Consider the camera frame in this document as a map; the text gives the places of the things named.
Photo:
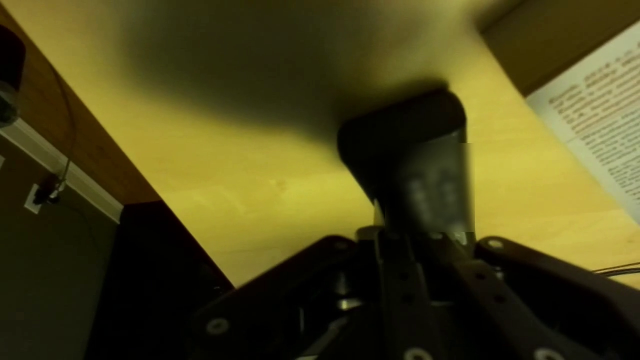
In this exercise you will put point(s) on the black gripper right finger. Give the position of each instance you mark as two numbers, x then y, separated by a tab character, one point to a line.
489	319

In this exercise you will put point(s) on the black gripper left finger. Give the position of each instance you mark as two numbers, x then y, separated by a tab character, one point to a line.
410	329

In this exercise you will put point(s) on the black remote control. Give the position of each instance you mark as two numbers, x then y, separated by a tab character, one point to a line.
418	148

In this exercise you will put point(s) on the light wooden side table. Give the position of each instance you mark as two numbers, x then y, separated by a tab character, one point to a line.
230	110

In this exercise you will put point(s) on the white wall outlet plug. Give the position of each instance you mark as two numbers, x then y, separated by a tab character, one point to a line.
45	193

